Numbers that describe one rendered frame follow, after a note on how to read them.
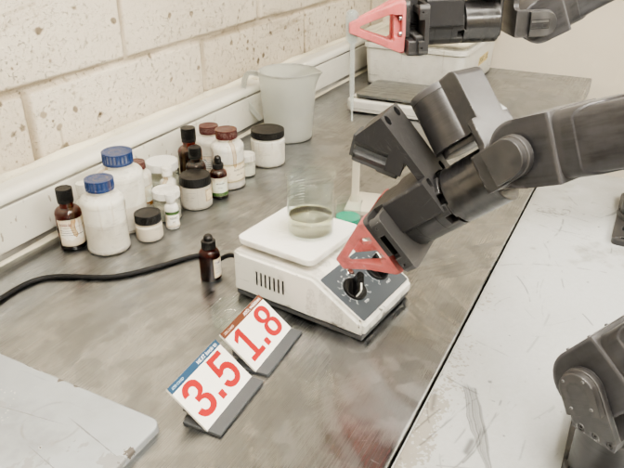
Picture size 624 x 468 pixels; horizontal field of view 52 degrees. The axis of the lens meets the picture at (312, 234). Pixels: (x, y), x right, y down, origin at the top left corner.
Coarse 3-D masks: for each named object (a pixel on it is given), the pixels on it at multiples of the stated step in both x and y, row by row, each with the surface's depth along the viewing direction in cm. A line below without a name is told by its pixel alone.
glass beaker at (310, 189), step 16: (288, 176) 81; (304, 176) 83; (320, 176) 83; (288, 192) 80; (304, 192) 78; (320, 192) 79; (288, 208) 81; (304, 208) 79; (320, 208) 80; (288, 224) 83; (304, 224) 80; (320, 224) 81; (304, 240) 82
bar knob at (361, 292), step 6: (360, 276) 78; (348, 282) 79; (354, 282) 79; (360, 282) 78; (348, 288) 78; (354, 288) 78; (360, 288) 77; (348, 294) 78; (354, 294) 78; (360, 294) 78; (366, 294) 79
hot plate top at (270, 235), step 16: (256, 224) 86; (272, 224) 86; (336, 224) 86; (352, 224) 86; (240, 240) 83; (256, 240) 82; (272, 240) 82; (288, 240) 82; (320, 240) 82; (336, 240) 82; (288, 256) 79; (304, 256) 78; (320, 256) 79
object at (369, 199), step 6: (354, 162) 108; (354, 168) 109; (354, 174) 109; (354, 180) 110; (354, 186) 110; (354, 192) 111; (360, 192) 115; (366, 192) 115; (366, 198) 113; (372, 198) 113; (366, 204) 110; (372, 204) 110; (366, 210) 108
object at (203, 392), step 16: (224, 352) 71; (208, 368) 68; (224, 368) 70; (240, 368) 71; (192, 384) 66; (208, 384) 67; (224, 384) 68; (192, 400) 65; (208, 400) 66; (224, 400) 67; (208, 416) 65
